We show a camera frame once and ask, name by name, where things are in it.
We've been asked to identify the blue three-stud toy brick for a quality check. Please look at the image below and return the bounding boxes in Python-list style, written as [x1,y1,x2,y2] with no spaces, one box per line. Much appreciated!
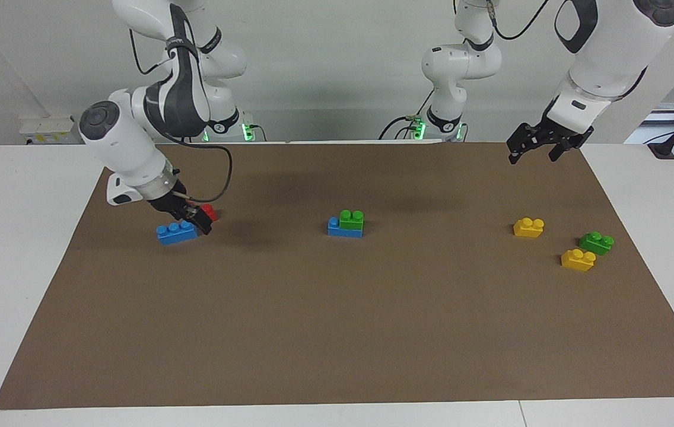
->
[328,216,364,239]
[155,219,200,246]

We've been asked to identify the green two-stud toy brick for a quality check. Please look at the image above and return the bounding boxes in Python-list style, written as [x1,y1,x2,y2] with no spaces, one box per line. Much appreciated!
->
[578,231,615,256]
[339,209,366,232]

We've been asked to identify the yellow two-stud toy brick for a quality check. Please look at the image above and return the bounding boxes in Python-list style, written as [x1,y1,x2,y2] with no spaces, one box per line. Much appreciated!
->
[560,248,597,273]
[513,217,545,239]

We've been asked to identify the brown table mat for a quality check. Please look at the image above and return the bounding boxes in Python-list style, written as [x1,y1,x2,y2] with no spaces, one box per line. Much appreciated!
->
[0,141,674,411]

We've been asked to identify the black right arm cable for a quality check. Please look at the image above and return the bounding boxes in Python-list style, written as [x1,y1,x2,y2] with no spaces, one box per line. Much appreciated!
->
[129,27,234,204]

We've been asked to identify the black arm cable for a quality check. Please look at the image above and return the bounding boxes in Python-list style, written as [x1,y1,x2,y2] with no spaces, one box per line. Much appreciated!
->
[129,27,234,204]
[488,0,552,42]

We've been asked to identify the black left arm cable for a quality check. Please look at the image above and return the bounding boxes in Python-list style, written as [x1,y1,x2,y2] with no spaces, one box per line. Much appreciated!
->
[488,0,552,42]

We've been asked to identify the black left base cable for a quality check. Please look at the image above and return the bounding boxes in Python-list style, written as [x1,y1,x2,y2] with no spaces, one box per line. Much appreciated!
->
[379,88,436,141]

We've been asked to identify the white wall socket box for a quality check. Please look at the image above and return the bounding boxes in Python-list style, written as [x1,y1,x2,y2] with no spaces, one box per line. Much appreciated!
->
[19,114,85,145]

